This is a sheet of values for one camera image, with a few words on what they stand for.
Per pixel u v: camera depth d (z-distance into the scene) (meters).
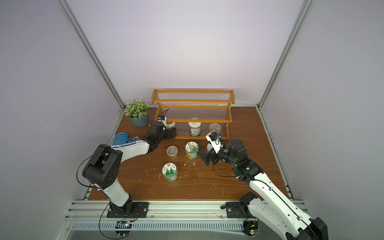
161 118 0.83
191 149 0.85
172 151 0.88
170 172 0.77
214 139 0.61
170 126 0.93
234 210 0.73
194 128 0.94
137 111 0.97
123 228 0.72
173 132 0.97
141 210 0.73
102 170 0.47
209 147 0.87
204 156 0.62
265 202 0.60
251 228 0.68
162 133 0.81
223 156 0.62
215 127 0.97
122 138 1.01
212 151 0.64
